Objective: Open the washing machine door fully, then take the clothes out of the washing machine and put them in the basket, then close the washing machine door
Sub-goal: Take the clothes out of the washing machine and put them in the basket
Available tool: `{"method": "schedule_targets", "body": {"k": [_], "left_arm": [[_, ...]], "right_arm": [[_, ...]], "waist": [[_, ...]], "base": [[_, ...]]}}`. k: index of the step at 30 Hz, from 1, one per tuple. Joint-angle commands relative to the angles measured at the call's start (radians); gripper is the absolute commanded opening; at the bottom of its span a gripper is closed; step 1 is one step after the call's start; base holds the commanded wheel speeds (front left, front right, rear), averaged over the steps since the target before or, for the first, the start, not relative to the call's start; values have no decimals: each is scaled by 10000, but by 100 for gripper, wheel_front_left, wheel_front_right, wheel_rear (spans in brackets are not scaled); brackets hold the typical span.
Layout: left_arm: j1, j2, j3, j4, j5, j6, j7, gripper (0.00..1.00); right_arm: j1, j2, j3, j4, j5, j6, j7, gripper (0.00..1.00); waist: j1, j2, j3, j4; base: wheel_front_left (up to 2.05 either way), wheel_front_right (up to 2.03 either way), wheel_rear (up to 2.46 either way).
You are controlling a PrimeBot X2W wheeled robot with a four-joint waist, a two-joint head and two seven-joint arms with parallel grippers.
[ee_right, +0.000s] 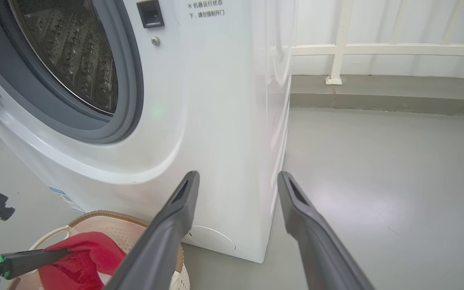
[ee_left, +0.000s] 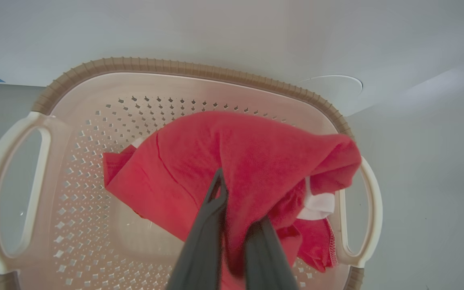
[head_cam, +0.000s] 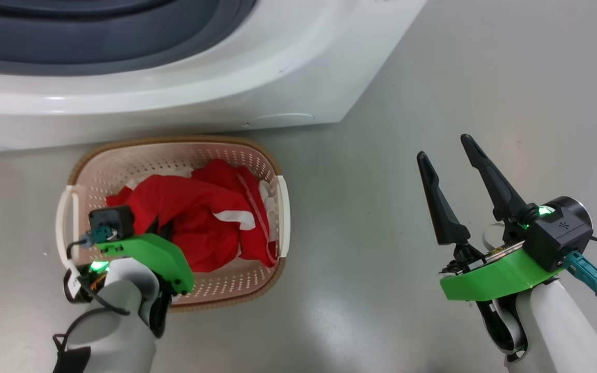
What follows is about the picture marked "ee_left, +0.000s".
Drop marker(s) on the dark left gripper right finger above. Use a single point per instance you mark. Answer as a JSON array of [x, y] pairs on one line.
[[268, 266]]

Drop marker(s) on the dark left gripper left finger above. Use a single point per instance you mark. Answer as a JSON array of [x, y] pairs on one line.
[[204, 249]]

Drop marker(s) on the red and white garment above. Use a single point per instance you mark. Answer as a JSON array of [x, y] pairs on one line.
[[256, 161]]

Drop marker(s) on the cream laundry basket brown rim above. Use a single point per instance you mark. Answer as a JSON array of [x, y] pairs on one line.
[[87, 121]]

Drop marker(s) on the white front-load washing machine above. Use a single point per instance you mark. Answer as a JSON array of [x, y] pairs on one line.
[[216, 32]]

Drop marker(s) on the round white filter cover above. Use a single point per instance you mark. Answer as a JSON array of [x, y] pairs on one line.
[[336, 86]]

